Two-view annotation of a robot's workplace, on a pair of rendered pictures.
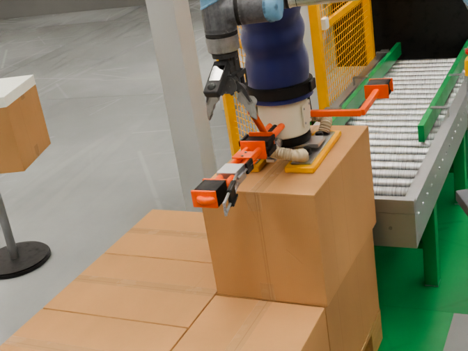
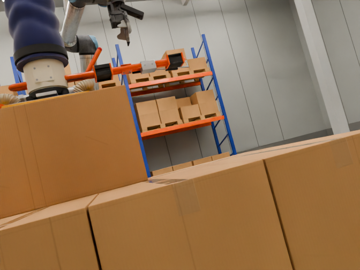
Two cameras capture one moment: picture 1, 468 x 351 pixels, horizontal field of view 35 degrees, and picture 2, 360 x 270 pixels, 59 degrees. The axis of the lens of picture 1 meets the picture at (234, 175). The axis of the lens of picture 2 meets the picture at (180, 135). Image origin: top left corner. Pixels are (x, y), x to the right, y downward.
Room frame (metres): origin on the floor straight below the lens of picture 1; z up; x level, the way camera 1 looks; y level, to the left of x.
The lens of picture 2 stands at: (2.94, 1.19, 0.59)
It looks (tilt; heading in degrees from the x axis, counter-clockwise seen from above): 5 degrees up; 229
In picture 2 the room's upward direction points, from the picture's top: 14 degrees counter-clockwise
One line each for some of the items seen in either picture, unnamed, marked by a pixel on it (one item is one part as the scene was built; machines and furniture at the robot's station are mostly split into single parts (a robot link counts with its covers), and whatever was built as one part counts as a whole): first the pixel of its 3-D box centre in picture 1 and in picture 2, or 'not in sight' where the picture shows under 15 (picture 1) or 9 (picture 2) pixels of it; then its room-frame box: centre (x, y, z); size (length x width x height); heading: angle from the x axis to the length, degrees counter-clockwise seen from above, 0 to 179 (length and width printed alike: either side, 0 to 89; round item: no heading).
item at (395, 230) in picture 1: (331, 225); not in sight; (2.73, -0.36, 0.48); 0.70 x 0.03 x 0.15; 62
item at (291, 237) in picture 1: (294, 207); (67, 152); (2.39, -0.20, 0.74); 0.60 x 0.40 x 0.40; 151
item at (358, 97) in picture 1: (362, 83); not in sight; (4.21, -0.83, 0.60); 1.60 x 0.11 x 0.09; 152
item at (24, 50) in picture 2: (280, 85); (42, 58); (2.41, -0.20, 1.19); 0.23 x 0.23 x 0.04
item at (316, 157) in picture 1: (313, 146); not in sight; (2.37, -0.28, 0.97); 0.34 x 0.10 x 0.05; 154
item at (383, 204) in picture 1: (329, 201); not in sight; (2.74, -0.36, 0.58); 0.70 x 0.03 x 0.06; 62
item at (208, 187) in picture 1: (210, 193); (173, 60); (1.88, 0.07, 1.07); 0.08 x 0.07 x 0.05; 154
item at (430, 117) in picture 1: (455, 81); not in sight; (3.96, -1.31, 0.60); 1.60 x 0.11 x 0.09; 152
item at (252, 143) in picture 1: (258, 145); (103, 73); (2.19, -0.09, 1.07); 0.10 x 0.08 x 0.06; 64
